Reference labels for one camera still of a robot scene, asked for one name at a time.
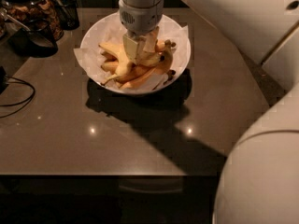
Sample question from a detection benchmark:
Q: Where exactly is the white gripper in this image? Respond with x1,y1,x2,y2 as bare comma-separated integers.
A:
119,0,164,64

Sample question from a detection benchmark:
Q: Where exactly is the curved yellow banana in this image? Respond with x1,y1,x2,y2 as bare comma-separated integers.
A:
135,49,162,67

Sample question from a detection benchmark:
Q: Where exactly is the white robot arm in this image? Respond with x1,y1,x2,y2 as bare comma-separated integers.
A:
125,0,299,224

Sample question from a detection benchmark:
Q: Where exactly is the left yellow banana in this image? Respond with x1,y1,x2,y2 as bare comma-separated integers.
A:
98,42,133,86

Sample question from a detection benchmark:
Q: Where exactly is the white bowl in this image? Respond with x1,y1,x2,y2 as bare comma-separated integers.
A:
79,11,192,96

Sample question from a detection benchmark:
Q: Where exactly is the right yellow banana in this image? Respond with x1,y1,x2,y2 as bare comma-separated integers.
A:
154,40,176,75

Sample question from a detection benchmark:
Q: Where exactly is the middle orange yellow banana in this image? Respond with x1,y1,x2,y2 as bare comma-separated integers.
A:
101,61,150,83

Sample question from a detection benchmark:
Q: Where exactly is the bottom front yellow banana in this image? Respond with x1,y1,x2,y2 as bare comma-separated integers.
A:
121,68,154,90

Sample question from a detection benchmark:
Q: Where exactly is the black mesh pen cup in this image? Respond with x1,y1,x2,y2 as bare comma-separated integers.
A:
55,0,79,31

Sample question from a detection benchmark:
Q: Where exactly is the black mesh basket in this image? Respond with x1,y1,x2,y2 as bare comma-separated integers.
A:
8,20,58,58

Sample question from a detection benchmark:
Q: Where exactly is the glass snack jar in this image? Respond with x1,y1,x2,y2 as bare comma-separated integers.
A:
1,0,64,40

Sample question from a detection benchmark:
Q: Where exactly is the black cable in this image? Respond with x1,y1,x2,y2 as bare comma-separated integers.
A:
0,66,36,119

